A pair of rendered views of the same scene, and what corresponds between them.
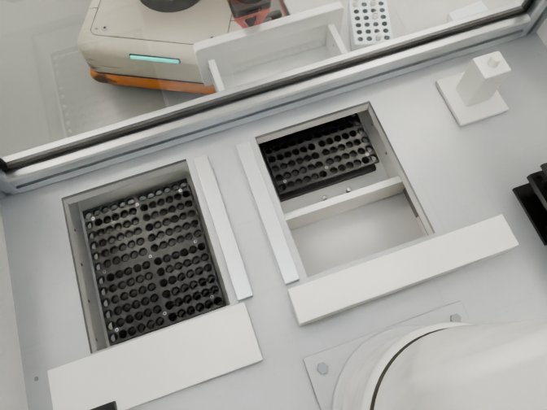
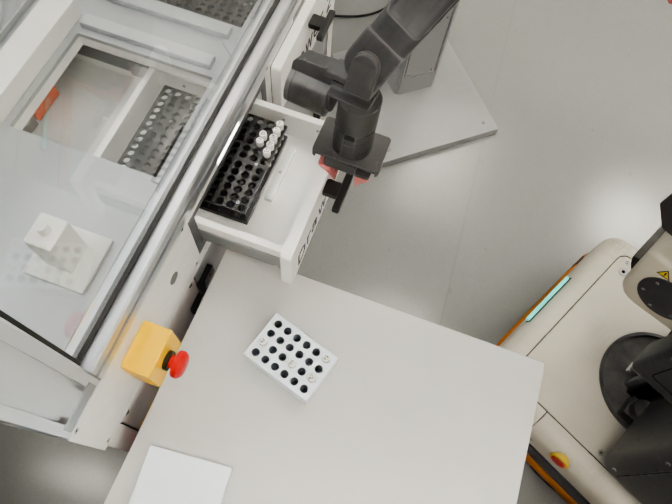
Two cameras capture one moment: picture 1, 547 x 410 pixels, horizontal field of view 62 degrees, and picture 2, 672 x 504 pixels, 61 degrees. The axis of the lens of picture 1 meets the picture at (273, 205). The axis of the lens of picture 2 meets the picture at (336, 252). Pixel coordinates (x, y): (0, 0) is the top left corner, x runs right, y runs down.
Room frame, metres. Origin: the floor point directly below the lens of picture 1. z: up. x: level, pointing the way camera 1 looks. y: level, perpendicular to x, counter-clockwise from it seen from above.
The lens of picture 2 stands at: (0.85, -0.40, 1.69)
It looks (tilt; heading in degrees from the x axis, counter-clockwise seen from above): 66 degrees down; 117
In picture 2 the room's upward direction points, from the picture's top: 9 degrees clockwise
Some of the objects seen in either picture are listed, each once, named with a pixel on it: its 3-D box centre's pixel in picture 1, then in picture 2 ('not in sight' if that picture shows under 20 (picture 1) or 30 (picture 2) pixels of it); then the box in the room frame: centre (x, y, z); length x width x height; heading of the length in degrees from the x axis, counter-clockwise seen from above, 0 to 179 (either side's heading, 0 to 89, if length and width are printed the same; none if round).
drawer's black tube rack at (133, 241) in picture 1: (155, 261); not in sight; (0.19, 0.20, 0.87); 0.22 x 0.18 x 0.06; 15
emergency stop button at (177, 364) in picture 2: not in sight; (175, 363); (0.60, -0.36, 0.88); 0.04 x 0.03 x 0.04; 105
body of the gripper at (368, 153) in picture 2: not in sight; (353, 136); (0.63, 0.02, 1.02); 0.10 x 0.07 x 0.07; 15
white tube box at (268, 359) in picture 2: not in sight; (290, 358); (0.71, -0.24, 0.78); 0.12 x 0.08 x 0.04; 179
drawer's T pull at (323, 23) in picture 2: not in sight; (319, 23); (0.41, 0.26, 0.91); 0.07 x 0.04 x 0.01; 105
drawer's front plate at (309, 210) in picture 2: not in sight; (318, 194); (0.60, -0.02, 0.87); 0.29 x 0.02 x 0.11; 105
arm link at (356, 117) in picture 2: not in sight; (354, 107); (0.63, 0.02, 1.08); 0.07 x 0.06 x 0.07; 9
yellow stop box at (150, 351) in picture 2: not in sight; (154, 355); (0.57, -0.37, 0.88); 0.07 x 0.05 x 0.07; 105
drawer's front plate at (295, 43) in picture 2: not in sight; (305, 32); (0.38, 0.25, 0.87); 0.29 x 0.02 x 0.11; 105
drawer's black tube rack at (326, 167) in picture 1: (306, 131); (205, 157); (0.41, -0.07, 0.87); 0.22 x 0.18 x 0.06; 15
